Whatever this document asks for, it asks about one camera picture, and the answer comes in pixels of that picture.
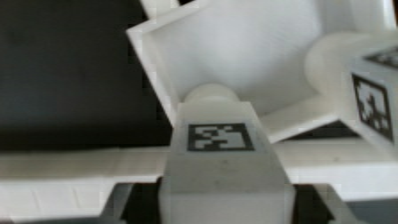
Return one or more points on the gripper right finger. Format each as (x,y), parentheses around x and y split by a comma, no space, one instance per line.
(321,208)

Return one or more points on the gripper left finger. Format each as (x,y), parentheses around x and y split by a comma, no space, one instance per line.
(133,204)

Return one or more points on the white chair leg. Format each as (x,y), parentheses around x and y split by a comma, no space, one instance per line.
(353,74)
(225,183)

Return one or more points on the white chair seat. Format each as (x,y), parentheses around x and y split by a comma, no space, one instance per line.
(234,42)

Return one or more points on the white U-shaped obstacle fence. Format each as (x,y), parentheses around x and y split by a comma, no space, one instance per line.
(56,182)

